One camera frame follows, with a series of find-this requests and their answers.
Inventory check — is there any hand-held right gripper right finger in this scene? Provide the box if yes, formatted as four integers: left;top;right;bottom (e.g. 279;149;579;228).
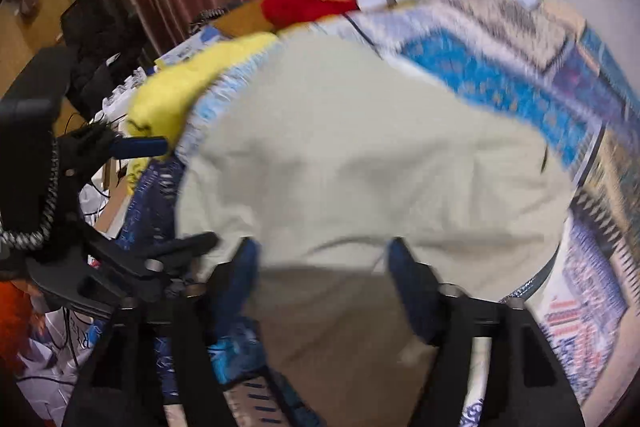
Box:
387;237;586;427

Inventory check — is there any white and beige jacket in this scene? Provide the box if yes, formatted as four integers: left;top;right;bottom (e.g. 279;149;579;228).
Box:
175;29;576;427

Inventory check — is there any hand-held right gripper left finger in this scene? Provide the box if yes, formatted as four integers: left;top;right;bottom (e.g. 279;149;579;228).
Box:
62;237;262;427

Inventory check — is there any yellow cloth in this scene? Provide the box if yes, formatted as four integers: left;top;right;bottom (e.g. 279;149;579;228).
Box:
125;32;278;160

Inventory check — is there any blue patchwork quilt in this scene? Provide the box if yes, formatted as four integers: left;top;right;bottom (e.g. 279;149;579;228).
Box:
120;0;640;427

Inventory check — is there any black white braided cord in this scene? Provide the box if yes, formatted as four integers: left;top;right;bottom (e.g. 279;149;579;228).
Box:
0;139;63;253

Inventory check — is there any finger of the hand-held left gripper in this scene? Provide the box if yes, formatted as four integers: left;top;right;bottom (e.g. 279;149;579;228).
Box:
85;231;220;304
57;126;171;174

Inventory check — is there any black desk monitor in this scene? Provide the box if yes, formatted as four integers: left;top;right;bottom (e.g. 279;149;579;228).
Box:
60;0;146;108

